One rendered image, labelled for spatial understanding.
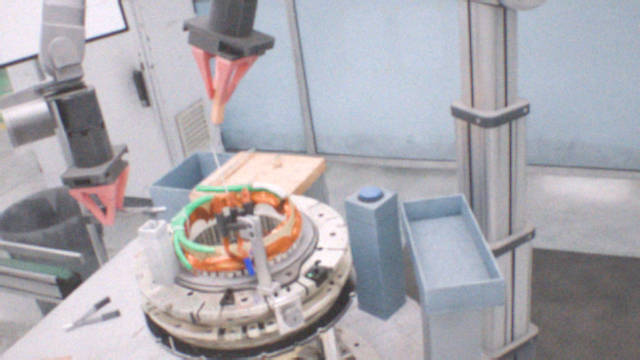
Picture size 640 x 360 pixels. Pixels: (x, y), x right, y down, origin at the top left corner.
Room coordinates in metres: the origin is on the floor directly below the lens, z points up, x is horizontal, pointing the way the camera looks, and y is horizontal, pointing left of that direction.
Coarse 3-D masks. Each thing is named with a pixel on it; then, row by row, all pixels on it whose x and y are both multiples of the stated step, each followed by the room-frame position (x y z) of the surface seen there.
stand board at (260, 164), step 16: (256, 160) 1.18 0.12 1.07; (288, 160) 1.15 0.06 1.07; (304, 160) 1.14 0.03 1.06; (320, 160) 1.13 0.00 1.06; (240, 176) 1.11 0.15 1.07; (272, 176) 1.09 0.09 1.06; (288, 176) 1.08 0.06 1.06; (304, 176) 1.07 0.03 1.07; (192, 192) 1.07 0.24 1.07; (288, 192) 1.02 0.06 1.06; (304, 192) 1.05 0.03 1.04
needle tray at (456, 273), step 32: (416, 224) 0.91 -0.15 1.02; (448, 224) 0.89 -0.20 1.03; (416, 256) 0.76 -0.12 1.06; (448, 256) 0.80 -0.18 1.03; (480, 256) 0.79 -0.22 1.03; (448, 288) 0.67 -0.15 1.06; (480, 288) 0.67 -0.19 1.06; (448, 320) 0.75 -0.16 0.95; (480, 320) 0.75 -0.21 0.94; (448, 352) 0.75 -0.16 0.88; (480, 352) 0.75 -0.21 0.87
